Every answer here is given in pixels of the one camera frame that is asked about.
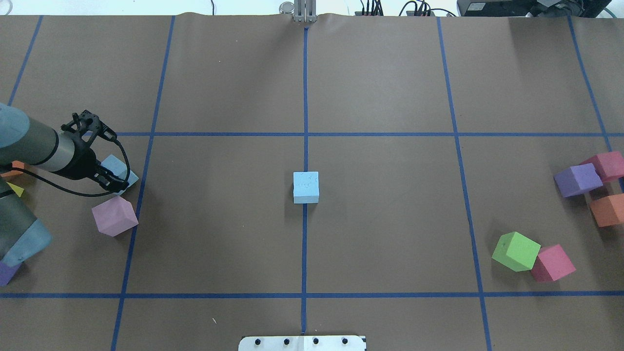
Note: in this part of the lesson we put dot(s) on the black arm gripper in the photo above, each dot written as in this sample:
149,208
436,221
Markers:
82,161

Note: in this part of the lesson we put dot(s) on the light blue foam block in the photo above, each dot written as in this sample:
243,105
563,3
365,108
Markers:
306,187
119,169

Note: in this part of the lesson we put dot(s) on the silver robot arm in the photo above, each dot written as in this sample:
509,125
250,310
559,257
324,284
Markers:
27,143

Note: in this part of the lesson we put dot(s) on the lilac pink foam block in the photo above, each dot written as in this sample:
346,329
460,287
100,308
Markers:
114,216

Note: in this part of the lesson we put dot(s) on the yellow foam block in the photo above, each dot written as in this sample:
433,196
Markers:
17,189

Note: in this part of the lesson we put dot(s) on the orange foam block left side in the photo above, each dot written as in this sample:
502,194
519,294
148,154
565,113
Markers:
11,170

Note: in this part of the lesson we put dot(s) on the orange foam block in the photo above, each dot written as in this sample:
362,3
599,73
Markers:
608,210
11,170

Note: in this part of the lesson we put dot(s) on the purple foam block left side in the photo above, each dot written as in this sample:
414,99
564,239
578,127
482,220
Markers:
7,273

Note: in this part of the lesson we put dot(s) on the purple foam block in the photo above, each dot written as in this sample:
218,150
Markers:
7,273
576,180

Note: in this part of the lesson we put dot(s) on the silver tape roll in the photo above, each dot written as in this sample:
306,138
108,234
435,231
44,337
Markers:
286,7

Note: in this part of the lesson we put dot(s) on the pink foam block near green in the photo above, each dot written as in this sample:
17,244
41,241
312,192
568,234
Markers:
551,264

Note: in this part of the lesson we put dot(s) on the purple foam block right side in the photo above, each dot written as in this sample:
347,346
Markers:
576,180

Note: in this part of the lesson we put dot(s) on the orange foam block right side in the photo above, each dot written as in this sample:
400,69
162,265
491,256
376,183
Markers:
608,210

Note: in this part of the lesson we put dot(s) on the dark pink foam block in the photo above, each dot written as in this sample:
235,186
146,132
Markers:
609,166

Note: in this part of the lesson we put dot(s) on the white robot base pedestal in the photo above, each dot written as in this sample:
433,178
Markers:
303,343

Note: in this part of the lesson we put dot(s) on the aluminium frame post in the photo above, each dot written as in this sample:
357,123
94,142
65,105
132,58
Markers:
304,11

